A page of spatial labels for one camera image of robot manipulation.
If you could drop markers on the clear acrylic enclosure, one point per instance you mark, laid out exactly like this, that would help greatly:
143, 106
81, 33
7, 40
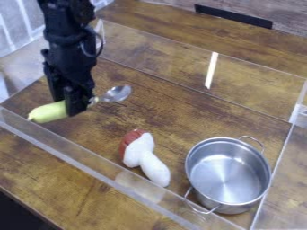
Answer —
61, 167

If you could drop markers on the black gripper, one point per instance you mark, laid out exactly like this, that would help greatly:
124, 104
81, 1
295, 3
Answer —
67, 67

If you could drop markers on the plush mushroom toy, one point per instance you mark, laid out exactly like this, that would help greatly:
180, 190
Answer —
136, 152

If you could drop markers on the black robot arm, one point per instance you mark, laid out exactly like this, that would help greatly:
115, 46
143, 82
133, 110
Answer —
65, 19

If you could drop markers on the black bar on table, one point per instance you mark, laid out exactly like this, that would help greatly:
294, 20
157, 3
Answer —
238, 17

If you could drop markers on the green handled metal spoon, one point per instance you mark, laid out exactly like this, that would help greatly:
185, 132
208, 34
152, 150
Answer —
75, 104

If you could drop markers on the stainless steel pot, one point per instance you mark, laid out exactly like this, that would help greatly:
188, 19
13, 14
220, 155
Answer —
228, 174

